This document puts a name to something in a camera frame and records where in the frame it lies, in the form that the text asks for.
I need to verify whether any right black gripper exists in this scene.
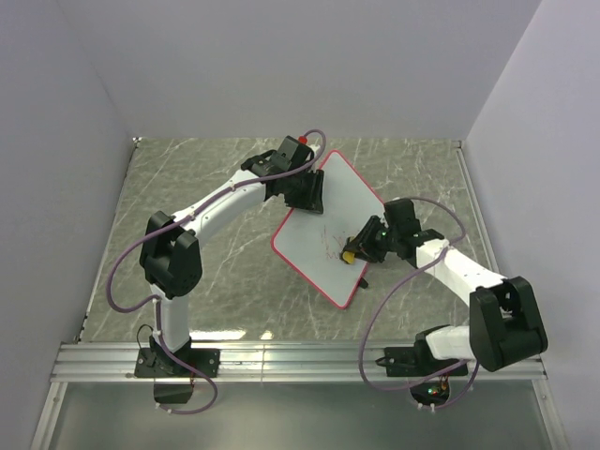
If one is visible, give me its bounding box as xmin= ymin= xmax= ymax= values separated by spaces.
xmin=342 ymin=217 xmax=398 ymax=264

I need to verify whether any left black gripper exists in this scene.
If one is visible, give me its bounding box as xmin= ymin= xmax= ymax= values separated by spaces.
xmin=286 ymin=169 xmax=326 ymax=216

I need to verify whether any yellow whiteboard eraser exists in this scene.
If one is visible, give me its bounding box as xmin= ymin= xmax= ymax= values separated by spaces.
xmin=340 ymin=250 xmax=355 ymax=264

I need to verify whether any red framed whiteboard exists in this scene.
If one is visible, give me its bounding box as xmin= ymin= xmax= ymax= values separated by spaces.
xmin=271 ymin=150 xmax=383 ymax=309

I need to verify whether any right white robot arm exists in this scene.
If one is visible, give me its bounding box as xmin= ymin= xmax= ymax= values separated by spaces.
xmin=341 ymin=216 xmax=548 ymax=375

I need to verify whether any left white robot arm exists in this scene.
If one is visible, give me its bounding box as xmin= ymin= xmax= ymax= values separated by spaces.
xmin=140 ymin=138 xmax=324 ymax=377

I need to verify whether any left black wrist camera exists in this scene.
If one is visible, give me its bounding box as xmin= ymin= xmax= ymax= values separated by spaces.
xmin=270 ymin=136 xmax=314 ymax=172

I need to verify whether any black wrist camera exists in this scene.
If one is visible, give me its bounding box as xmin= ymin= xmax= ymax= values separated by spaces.
xmin=384 ymin=198 xmax=421 ymax=236
xmin=270 ymin=136 xmax=314 ymax=172

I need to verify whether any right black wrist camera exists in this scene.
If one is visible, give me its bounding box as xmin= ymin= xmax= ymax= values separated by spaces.
xmin=384 ymin=198 xmax=421 ymax=236

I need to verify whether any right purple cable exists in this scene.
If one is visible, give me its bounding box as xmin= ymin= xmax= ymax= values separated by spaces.
xmin=358 ymin=195 xmax=481 ymax=412

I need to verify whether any aluminium table edge rail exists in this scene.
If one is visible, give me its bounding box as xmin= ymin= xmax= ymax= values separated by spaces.
xmin=452 ymin=140 xmax=501 ymax=273

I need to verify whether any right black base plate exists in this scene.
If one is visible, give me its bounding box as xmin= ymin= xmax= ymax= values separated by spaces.
xmin=375 ymin=345 xmax=458 ymax=378

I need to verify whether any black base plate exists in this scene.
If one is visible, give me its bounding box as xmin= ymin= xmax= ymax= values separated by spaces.
xmin=133 ymin=348 xmax=220 ymax=379
xmin=375 ymin=345 xmax=458 ymax=378

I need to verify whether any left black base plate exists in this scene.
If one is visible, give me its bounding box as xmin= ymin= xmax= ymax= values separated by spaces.
xmin=133 ymin=348 xmax=220 ymax=379

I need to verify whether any aluminium mounting rail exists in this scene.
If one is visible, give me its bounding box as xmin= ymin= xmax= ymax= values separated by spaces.
xmin=50 ymin=341 xmax=548 ymax=382

